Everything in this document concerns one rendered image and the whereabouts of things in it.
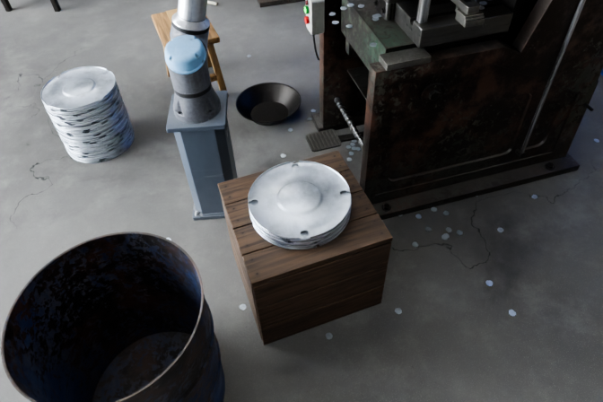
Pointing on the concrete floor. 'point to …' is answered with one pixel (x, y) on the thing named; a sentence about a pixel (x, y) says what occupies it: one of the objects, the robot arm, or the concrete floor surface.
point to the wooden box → (308, 262)
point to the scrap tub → (114, 327)
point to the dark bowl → (268, 103)
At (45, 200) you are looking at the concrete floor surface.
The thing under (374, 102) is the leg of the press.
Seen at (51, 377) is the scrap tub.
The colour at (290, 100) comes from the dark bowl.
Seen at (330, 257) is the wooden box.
